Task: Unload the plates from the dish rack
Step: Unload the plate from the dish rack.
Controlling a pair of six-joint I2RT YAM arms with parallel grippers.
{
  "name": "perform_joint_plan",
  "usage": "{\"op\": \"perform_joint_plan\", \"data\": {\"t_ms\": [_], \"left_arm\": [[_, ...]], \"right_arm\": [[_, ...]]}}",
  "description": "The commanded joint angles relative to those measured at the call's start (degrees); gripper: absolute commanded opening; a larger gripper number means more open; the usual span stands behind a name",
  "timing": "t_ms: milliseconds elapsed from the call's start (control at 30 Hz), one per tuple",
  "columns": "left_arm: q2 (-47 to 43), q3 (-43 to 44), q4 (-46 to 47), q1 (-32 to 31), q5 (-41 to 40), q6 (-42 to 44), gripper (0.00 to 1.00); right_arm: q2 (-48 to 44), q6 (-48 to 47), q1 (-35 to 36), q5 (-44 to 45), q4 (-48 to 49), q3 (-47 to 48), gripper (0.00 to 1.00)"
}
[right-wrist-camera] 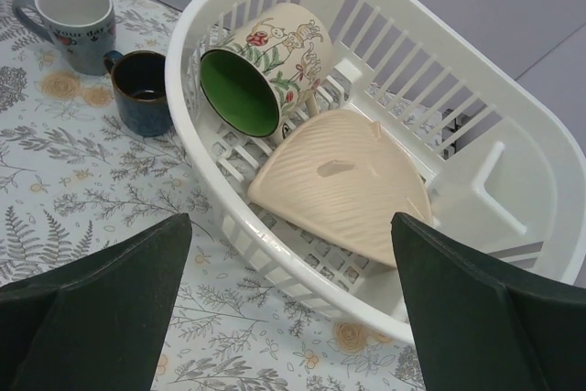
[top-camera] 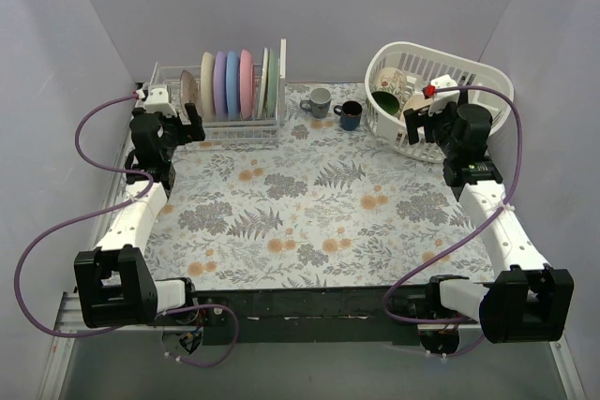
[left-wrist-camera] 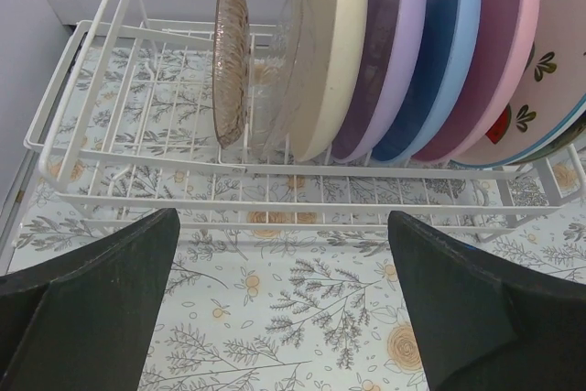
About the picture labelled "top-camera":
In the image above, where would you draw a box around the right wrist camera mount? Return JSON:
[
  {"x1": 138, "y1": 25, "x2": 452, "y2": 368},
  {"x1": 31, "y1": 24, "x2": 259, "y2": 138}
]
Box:
[{"x1": 422, "y1": 74, "x2": 460, "y2": 116}]

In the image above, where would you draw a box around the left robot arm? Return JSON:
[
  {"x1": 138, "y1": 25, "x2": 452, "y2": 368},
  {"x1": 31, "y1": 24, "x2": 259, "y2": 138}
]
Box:
[{"x1": 74, "y1": 103, "x2": 205, "y2": 328}]

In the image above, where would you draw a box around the cream leaf-shaped dish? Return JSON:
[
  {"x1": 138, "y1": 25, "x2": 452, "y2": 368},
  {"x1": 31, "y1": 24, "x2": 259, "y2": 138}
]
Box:
[{"x1": 401, "y1": 92, "x2": 433, "y2": 125}]

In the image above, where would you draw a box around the purple plate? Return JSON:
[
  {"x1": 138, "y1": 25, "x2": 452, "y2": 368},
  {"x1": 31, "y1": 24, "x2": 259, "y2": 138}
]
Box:
[{"x1": 213, "y1": 52, "x2": 228, "y2": 121}]

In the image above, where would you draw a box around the pink plate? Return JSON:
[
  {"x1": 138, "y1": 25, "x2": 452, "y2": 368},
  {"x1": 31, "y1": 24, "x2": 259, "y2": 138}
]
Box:
[{"x1": 239, "y1": 50, "x2": 254, "y2": 120}]

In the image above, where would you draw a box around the blue plate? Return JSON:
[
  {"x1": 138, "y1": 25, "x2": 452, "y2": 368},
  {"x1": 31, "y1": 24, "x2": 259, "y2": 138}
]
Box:
[{"x1": 225, "y1": 51, "x2": 240, "y2": 121}]

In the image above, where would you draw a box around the white plate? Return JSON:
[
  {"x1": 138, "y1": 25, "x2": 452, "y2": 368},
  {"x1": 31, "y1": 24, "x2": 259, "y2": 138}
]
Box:
[{"x1": 257, "y1": 48, "x2": 270, "y2": 119}]

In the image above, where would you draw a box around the clear glass plate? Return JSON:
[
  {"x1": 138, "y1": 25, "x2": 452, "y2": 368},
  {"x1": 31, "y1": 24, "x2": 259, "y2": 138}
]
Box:
[{"x1": 180, "y1": 70, "x2": 203, "y2": 117}]

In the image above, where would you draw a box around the cream plate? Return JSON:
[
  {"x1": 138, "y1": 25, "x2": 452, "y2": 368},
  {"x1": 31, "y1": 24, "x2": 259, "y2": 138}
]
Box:
[{"x1": 200, "y1": 52, "x2": 216, "y2": 122}]

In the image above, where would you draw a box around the dark blue mug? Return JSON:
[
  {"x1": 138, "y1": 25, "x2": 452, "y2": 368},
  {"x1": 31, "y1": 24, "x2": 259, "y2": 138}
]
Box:
[{"x1": 334, "y1": 100, "x2": 363, "y2": 131}]

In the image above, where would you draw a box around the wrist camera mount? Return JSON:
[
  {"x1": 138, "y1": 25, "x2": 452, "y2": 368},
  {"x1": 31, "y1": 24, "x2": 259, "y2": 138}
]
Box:
[
  {"x1": 422, "y1": 74, "x2": 460, "y2": 116},
  {"x1": 138, "y1": 84, "x2": 177, "y2": 117}
]

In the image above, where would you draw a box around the green plate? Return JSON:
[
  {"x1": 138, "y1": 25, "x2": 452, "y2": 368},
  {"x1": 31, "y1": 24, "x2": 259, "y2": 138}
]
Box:
[{"x1": 265, "y1": 49, "x2": 278, "y2": 118}]

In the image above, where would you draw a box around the white plastic basket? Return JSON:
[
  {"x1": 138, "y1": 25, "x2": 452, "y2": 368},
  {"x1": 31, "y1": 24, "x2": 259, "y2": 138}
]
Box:
[{"x1": 365, "y1": 41, "x2": 514, "y2": 163}]

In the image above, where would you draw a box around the floral tablecloth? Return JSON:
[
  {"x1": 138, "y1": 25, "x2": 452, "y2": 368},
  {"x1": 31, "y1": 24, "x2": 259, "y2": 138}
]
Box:
[{"x1": 144, "y1": 84, "x2": 493, "y2": 290}]

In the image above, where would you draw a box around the grey mug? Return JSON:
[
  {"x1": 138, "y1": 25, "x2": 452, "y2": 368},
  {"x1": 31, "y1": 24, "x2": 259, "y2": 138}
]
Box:
[{"x1": 300, "y1": 87, "x2": 331, "y2": 119}]

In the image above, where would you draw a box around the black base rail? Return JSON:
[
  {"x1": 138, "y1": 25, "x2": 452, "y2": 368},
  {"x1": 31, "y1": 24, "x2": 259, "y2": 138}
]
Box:
[{"x1": 191, "y1": 285, "x2": 433, "y2": 346}]

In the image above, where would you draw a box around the white wire dish rack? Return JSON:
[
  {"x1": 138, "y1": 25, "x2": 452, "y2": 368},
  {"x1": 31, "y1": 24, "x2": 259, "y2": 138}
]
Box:
[{"x1": 142, "y1": 49, "x2": 286, "y2": 144}]

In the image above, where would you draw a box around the white cutting board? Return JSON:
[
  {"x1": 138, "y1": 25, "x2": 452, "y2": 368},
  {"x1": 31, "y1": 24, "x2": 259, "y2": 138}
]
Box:
[{"x1": 279, "y1": 37, "x2": 287, "y2": 80}]

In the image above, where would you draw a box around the aluminium frame rail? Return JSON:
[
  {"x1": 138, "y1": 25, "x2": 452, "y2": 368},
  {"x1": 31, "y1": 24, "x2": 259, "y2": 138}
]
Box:
[{"x1": 52, "y1": 290, "x2": 165, "y2": 332}]

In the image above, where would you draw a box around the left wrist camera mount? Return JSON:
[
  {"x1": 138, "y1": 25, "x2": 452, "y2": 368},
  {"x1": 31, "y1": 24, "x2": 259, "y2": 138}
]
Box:
[{"x1": 138, "y1": 84, "x2": 177, "y2": 117}]

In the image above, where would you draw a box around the floral mug green inside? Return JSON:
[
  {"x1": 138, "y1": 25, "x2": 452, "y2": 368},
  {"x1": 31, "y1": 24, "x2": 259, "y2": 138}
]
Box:
[{"x1": 370, "y1": 67, "x2": 405, "y2": 116}]

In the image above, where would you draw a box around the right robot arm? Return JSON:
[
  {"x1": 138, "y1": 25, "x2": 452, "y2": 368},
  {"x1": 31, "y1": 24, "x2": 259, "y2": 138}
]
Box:
[{"x1": 407, "y1": 103, "x2": 574, "y2": 343}]

